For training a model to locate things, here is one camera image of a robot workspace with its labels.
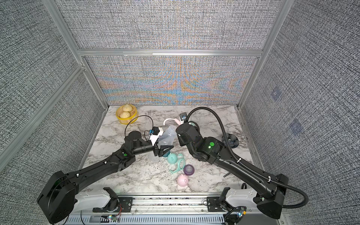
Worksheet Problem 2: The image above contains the yellow steamer basket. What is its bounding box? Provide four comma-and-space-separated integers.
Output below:
115, 104, 138, 125

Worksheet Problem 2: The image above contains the mint bottle cap middle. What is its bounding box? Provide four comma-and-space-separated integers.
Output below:
167, 153, 178, 165

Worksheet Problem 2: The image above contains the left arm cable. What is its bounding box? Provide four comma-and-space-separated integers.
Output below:
124, 115, 155, 141

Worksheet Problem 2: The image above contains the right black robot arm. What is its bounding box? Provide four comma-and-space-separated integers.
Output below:
176, 123, 289, 219

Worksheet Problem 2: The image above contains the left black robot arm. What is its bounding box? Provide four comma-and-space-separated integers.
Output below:
37, 131, 173, 224

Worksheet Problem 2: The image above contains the purple nipple collar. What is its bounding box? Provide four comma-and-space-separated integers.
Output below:
183, 164, 195, 176

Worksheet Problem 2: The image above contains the upper beige bun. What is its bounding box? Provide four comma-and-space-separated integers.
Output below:
122, 104, 133, 112

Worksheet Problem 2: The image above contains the mint handle ring front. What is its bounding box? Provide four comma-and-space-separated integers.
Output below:
169, 153, 186, 174

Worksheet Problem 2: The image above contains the dark blue flower dish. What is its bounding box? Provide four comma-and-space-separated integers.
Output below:
221, 133, 239, 149

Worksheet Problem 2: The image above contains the clear bottle front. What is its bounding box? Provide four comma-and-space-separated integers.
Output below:
158, 125, 177, 146

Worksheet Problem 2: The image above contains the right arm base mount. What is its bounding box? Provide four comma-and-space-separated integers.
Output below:
206, 196, 234, 212

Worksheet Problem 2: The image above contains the aluminium front rail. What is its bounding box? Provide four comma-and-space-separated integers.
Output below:
52, 193, 287, 217

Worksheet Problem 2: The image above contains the pink bottle handle ring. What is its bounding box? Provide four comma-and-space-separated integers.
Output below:
163, 118, 182, 127

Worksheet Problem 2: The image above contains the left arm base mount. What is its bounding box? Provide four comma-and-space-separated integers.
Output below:
92, 197, 133, 213

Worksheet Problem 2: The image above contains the beige bun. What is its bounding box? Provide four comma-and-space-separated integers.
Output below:
122, 104, 133, 112
120, 111, 131, 119

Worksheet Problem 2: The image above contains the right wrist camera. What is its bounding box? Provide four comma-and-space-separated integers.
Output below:
179, 112, 188, 124

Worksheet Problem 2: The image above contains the lower beige bun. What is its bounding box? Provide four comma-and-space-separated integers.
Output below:
120, 111, 131, 119

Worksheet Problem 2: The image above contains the pink bottle cap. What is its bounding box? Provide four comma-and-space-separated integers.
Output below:
177, 174, 189, 188

